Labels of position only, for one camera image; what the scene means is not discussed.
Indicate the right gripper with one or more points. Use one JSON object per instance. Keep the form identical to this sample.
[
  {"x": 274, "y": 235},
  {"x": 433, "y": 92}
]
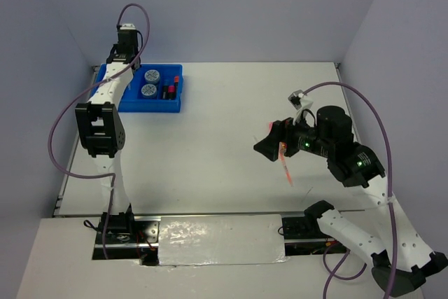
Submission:
[{"x": 282, "y": 130}]

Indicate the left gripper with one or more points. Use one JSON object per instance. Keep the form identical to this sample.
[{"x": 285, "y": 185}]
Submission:
[{"x": 116, "y": 45}]

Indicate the orange pen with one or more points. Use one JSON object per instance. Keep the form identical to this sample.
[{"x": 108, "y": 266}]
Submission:
[{"x": 282, "y": 151}]

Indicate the blue white round tub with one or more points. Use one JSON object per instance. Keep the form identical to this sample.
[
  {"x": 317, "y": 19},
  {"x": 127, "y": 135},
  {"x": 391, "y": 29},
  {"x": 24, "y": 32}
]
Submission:
[{"x": 152, "y": 76}]

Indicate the blue cap highlighter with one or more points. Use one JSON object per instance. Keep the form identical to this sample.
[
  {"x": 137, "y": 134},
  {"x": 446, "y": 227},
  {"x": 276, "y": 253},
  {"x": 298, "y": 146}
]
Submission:
[{"x": 164, "y": 91}]

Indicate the orange cap highlighter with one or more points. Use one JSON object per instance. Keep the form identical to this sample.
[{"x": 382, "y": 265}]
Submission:
[{"x": 176, "y": 84}]

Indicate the pink cap highlighter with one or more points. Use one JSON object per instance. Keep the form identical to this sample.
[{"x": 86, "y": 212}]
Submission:
[{"x": 171, "y": 94}]

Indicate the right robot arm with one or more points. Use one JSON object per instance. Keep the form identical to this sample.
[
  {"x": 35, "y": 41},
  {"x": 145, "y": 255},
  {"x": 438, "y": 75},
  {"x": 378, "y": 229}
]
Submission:
[{"x": 398, "y": 250}]

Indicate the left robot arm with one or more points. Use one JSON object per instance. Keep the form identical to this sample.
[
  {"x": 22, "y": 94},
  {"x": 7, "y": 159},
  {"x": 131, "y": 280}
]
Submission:
[{"x": 102, "y": 133}]

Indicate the blue compartment bin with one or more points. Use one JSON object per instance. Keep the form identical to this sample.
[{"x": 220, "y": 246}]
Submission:
[{"x": 154, "y": 99}]

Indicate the silver foil panel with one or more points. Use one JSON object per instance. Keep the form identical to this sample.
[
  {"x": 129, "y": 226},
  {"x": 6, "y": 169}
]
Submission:
[{"x": 220, "y": 240}]

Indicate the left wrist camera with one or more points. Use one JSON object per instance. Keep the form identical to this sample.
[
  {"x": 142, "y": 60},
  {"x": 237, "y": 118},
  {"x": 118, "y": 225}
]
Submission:
[{"x": 126, "y": 26}]

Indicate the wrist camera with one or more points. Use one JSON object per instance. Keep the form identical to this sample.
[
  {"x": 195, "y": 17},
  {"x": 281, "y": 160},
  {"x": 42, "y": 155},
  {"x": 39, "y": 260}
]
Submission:
[
  {"x": 302, "y": 104},
  {"x": 126, "y": 26}
]

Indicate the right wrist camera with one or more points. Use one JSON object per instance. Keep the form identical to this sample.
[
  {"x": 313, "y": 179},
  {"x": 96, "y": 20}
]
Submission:
[{"x": 302, "y": 104}]

